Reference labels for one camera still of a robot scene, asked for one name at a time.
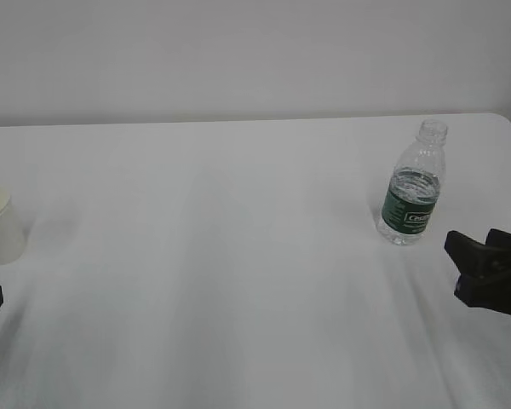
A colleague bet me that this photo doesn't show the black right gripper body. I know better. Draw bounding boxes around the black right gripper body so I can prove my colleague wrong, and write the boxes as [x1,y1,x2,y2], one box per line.
[454,273,511,316]

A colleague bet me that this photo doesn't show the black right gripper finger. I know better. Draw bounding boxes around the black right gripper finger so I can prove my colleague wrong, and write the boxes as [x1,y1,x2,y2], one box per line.
[485,228,511,256]
[444,230,511,278]

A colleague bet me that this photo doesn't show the white paper cup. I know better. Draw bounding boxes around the white paper cup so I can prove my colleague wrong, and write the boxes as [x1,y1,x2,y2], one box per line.
[0,187,26,265]

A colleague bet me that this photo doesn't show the clear water bottle green label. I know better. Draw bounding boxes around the clear water bottle green label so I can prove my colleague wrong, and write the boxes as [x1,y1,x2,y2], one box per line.
[376,119,448,245]

